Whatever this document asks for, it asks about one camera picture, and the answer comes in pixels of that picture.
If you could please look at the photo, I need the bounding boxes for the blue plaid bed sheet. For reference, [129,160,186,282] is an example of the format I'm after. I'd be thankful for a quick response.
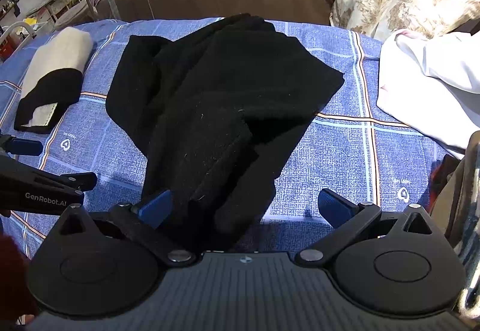
[21,19,446,253]

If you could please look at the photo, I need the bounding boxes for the white garment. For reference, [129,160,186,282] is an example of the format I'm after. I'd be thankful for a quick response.
[377,29,479,159]

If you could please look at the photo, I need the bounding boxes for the metal bed rail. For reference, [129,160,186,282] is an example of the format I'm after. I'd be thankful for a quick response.
[0,21,37,51]

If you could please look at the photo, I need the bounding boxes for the folded beige black garment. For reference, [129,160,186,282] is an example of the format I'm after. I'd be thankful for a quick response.
[14,27,94,134]

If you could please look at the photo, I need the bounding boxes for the black knit garment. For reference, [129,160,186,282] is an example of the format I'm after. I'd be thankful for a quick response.
[106,14,344,251]

